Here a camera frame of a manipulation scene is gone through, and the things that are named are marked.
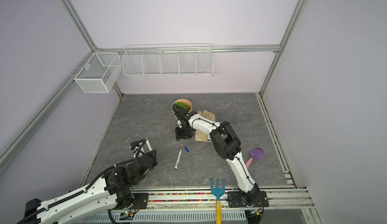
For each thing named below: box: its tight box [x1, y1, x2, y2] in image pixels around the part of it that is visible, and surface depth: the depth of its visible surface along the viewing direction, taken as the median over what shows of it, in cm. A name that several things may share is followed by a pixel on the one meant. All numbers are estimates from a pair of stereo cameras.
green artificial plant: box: [173, 101, 191, 112], surface depth 101 cm
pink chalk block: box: [244, 147, 264, 168], surface depth 89 cm
